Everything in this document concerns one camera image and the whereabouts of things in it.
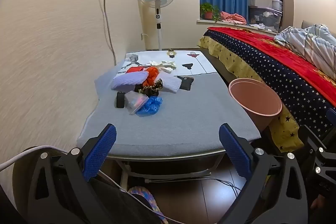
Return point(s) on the lavender knit cloth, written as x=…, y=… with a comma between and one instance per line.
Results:
x=128, y=80

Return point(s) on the colourful knit slipper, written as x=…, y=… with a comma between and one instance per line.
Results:
x=147, y=197

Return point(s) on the orange plastic bag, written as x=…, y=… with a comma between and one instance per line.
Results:
x=152, y=74

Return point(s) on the potted green plant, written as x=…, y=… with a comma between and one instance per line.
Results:
x=208, y=14

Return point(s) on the striped quilt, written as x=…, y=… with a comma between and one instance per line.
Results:
x=307, y=43

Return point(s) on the black cloth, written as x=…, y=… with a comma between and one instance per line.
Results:
x=152, y=93

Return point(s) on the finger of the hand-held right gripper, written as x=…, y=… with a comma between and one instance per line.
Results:
x=331, y=119
x=313, y=142

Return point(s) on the blue plastic bag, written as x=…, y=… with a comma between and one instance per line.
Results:
x=152, y=106

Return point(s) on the clear plastic storage box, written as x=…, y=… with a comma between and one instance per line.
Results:
x=262, y=16

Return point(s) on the small black case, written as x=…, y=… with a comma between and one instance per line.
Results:
x=120, y=100

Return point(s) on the white tissue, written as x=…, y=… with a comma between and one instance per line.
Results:
x=165, y=66

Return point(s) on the clear plastic bag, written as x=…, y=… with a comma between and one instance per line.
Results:
x=135, y=103

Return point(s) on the small white wall socket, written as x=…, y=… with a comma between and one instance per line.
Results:
x=144, y=37

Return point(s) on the folding table frame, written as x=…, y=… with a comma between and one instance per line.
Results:
x=162, y=175

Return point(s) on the person's right hand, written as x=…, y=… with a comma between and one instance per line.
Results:
x=317, y=203

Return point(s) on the white windowsill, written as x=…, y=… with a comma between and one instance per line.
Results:
x=210, y=21

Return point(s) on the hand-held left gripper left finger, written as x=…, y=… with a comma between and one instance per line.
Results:
x=101, y=153

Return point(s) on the star-print bedspread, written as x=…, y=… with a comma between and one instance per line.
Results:
x=275, y=74

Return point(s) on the white knit cloth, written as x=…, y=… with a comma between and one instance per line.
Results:
x=170, y=83

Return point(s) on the black pouch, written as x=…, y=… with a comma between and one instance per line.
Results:
x=186, y=83

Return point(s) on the red patterned blanket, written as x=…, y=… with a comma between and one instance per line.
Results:
x=262, y=45

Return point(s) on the white cloth on sill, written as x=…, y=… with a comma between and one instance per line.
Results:
x=260, y=26

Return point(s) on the grey printed tablecloth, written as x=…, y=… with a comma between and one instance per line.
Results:
x=183, y=121

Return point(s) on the pink folded clothes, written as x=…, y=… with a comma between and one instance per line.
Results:
x=233, y=18

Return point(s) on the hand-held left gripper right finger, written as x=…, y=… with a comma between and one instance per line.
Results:
x=235, y=151

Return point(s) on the pink plastic bin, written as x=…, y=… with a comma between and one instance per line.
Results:
x=252, y=98

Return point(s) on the leopard print scrunchie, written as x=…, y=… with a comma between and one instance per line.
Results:
x=153, y=87

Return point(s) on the small white storage box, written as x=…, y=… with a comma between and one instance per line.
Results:
x=277, y=5

